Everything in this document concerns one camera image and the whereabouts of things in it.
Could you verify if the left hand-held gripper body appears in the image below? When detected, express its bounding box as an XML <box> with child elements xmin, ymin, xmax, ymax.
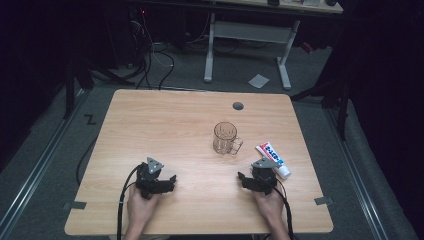
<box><xmin>134</xmin><ymin>156</ymin><xmax>168</xmax><ymax>201</ymax></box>

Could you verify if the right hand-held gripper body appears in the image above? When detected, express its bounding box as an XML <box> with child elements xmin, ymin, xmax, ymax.
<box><xmin>250</xmin><ymin>156</ymin><xmax>283</xmax><ymax>197</ymax></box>

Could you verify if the white toothpaste tube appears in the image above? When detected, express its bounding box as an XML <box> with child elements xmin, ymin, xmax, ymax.
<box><xmin>255</xmin><ymin>141</ymin><xmax>292</xmax><ymax>180</ymax></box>

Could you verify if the clear glass mug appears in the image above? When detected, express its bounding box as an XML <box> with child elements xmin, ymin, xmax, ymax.
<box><xmin>212</xmin><ymin>121</ymin><xmax>244</xmax><ymax>156</ymax></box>

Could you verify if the person's left hand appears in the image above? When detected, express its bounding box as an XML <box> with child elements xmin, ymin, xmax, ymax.
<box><xmin>126</xmin><ymin>184</ymin><xmax>162</xmax><ymax>229</ymax></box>

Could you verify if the person's right hand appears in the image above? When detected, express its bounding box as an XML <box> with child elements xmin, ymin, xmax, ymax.
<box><xmin>253</xmin><ymin>187</ymin><xmax>285</xmax><ymax>229</ymax></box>

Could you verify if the grey tape piece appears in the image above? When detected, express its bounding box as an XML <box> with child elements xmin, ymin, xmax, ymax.
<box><xmin>62</xmin><ymin>200</ymin><xmax>88</xmax><ymax>211</ymax></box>
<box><xmin>313</xmin><ymin>195</ymin><xmax>335</xmax><ymax>206</ymax></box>

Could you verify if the grey paper sheet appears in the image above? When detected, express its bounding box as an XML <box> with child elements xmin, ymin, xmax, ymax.
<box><xmin>247</xmin><ymin>73</ymin><xmax>271</xmax><ymax>90</ymax></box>

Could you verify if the black metal stand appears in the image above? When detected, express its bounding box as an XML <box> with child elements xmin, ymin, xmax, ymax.
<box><xmin>289</xmin><ymin>76</ymin><xmax>352</xmax><ymax>142</ymax></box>
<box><xmin>62</xmin><ymin>56</ymin><xmax>136</xmax><ymax>120</ymax></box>

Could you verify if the small red object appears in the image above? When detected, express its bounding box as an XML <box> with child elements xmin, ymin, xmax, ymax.
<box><xmin>300</xmin><ymin>41</ymin><xmax>315</xmax><ymax>55</ymax></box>

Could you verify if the black computer tower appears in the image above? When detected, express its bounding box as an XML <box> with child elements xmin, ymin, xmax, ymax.
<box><xmin>128</xmin><ymin>5</ymin><xmax>153</xmax><ymax>69</ymax></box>

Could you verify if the white-legged desk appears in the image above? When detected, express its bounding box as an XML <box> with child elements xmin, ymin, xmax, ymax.
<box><xmin>143</xmin><ymin>0</ymin><xmax>344</xmax><ymax>91</ymax></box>

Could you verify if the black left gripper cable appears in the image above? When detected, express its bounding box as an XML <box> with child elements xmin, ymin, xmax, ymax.
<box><xmin>116</xmin><ymin>164</ymin><xmax>143</xmax><ymax>240</ymax></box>

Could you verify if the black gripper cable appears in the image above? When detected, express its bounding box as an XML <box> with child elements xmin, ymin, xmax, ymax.
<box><xmin>116</xmin><ymin>164</ymin><xmax>143</xmax><ymax>240</ymax></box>
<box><xmin>272</xmin><ymin>181</ymin><xmax>296</xmax><ymax>240</ymax></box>

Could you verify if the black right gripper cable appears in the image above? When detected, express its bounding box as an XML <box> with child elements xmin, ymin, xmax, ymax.
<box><xmin>272</xmin><ymin>181</ymin><xmax>296</xmax><ymax>240</ymax></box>

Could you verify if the thin black cable under table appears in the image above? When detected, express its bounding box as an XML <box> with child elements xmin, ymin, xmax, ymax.
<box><xmin>75</xmin><ymin>134</ymin><xmax>100</xmax><ymax>187</ymax></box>

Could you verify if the metal floor rail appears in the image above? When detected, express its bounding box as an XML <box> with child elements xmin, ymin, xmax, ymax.
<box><xmin>323</xmin><ymin>107</ymin><xmax>390</xmax><ymax>240</ymax></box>
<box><xmin>0</xmin><ymin>88</ymin><xmax>92</xmax><ymax>239</ymax></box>

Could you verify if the black floor cable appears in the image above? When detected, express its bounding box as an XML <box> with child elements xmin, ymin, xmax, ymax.
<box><xmin>134</xmin><ymin>49</ymin><xmax>176</xmax><ymax>91</ymax></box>

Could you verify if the white floor cable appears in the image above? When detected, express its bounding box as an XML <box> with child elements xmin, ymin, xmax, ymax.
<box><xmin>131</xmin><ymin>18</ymin><xmax>174</xmax><ymax>68</ymax></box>

